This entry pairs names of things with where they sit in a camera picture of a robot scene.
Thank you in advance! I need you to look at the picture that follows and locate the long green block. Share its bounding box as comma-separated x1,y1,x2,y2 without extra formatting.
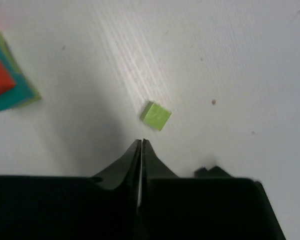
0,32,41,111

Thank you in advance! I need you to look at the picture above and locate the teal cube block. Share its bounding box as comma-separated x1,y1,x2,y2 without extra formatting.
0,74,35,111

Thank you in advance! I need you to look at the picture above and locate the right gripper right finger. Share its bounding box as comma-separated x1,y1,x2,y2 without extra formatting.
141,139,285,240

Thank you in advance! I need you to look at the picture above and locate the small green cube block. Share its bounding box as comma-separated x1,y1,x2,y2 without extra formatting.
140,101,172,131

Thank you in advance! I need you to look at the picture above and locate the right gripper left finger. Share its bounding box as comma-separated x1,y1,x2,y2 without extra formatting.
0,140,142,240

